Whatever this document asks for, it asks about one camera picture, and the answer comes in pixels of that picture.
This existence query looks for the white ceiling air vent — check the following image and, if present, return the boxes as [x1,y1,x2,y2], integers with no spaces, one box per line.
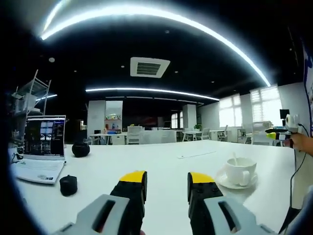
[130,57,171,78]

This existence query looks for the grey metal shelf rack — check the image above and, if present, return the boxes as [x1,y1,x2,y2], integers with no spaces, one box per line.
[12,70,52,147]

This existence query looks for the white tabletop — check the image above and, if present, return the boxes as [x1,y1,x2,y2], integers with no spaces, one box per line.
[8,139,298,235]

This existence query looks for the person's right hand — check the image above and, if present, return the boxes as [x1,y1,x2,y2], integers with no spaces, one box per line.
[292,134,313,156]

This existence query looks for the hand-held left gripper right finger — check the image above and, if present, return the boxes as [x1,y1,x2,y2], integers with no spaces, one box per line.
[187,172,277,235]

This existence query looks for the black computer mouse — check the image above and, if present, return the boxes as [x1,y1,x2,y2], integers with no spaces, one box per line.
[59,174,78,197]

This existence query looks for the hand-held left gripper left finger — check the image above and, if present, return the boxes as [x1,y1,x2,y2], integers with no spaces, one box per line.
[51,170,148,235]

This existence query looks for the white mesh office chair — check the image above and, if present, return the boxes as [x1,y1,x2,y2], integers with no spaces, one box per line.
[127,126,144,145]

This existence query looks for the display shelf with colourful items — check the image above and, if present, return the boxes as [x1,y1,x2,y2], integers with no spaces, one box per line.
[105,114,123,135]

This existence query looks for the flat white strip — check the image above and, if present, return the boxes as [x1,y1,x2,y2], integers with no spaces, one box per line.
[176,150,217,160]

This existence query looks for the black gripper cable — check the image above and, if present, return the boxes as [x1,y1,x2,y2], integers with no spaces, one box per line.
[290,123,308,211]

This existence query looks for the long curved ceiling light strip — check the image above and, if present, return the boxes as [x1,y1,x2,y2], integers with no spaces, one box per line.
[40,4,271,88]

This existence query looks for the white coffee cup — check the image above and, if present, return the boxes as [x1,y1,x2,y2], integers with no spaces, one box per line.
[225,157,257,186]

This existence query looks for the white laptop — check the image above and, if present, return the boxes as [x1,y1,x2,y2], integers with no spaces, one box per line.
[11,115,67,184]

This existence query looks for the black round speaker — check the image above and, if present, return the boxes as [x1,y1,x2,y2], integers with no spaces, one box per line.
[71,141,90,158]

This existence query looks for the short ceiling light strip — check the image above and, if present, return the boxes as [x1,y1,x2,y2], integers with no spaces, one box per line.
[85,87,220,101]

